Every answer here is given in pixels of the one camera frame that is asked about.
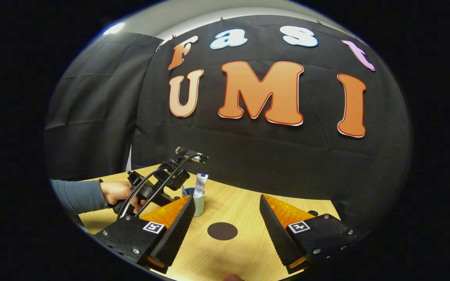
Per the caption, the white toothpaste tube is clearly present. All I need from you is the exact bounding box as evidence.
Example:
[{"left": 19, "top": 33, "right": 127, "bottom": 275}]
[{"left": 193, "top": 173, "right": 209, "bottom": 198}]

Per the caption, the wooden desktop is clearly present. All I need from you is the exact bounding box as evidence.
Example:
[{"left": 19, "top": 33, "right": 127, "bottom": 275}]
[{"left": 77, "top": 164, "right": 341, "bottom": 281}]

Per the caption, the ceiling light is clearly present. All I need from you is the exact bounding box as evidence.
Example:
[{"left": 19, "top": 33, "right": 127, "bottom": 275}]
[{"left": 103, "top": 22, "right": 126, "bottom": 36}]

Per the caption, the light blue cup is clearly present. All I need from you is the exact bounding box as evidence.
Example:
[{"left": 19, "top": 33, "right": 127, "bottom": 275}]
[{"left": 181, "top": 187, "right": 206, "bottom": 217}]

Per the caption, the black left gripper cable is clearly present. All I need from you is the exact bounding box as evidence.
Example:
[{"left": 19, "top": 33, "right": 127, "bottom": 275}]
[{"left": 116, "top": 154, "right": 194, "bottom": 221}]

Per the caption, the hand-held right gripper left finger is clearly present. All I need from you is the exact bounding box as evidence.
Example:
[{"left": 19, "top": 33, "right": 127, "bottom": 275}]
[{"left": 94, "top": 195, "right": 196, "bottom": 274}]

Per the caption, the dark round coaster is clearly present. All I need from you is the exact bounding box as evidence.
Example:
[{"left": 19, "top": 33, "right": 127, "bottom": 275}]
[{"left": 207, "top": 222, "right": 238, "bottom": 241}]

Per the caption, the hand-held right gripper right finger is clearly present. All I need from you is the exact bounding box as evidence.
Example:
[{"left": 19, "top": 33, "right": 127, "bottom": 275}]
[{"left": 259, "top": 194, "right": 366, "bottom": 275}]

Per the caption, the black backdrop cloth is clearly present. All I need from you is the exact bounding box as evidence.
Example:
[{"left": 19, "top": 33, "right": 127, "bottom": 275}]
[{"left": 45, "top": 15, "right": 411, "bottom": 235}]

